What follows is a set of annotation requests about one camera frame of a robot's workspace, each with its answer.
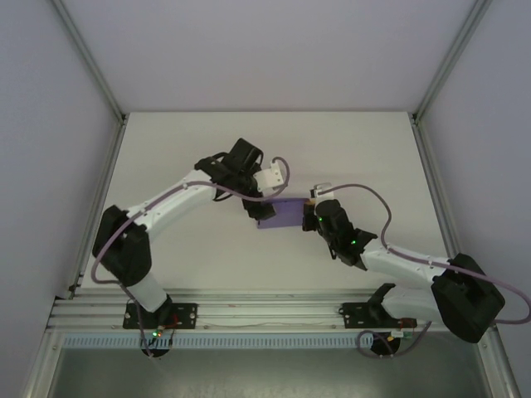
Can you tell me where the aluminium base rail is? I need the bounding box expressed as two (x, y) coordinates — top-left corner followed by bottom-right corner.
(47, 289), (498, 332)

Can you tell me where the grey metal sheet panel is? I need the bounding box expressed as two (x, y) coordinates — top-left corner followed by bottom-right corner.
(48, 347), (490, 398)

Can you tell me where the aluminium frame post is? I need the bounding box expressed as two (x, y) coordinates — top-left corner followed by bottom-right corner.
(408, 0), (493, 125)
(51, 0), (128, 125)

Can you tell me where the black round cable grommet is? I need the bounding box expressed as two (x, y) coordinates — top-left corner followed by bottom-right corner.
(140, 346), (171, 360)
(370, 335), (402, 358)

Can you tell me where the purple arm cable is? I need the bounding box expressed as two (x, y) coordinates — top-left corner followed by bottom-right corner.
(319, 182), (531, 359)
(90, 156), (291, 358)

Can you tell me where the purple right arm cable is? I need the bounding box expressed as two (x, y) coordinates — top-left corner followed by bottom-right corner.
(319, 182), (531, 359)

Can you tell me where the purple paper box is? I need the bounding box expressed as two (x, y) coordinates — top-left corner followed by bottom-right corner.
(256, 197), (311, 231)

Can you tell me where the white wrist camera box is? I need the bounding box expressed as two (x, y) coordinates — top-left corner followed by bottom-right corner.
(309, 182), (335, 200)
(253, 158), (285, 194)

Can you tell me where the aluminium table side rail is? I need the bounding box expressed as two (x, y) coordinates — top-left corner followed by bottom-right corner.
(66, 118), (129, 299)
(410, 115), (474, 298)

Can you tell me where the slotted grey cable duct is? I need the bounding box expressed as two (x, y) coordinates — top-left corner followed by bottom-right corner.
(61, 333), (416, 349)

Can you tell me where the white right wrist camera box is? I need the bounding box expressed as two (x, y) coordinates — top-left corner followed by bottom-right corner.
(309, 182), (335, 200)

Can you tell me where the aluminium lower frame leg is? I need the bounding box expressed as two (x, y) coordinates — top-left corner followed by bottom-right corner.
(472, 329), (522, 398)
(22, 329), (63, 398)

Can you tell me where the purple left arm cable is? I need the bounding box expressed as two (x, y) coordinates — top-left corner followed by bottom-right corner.
(90, 156), (291, 358)

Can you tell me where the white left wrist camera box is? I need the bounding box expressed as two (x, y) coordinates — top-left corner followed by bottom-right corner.
(253, 158), (285, 194)

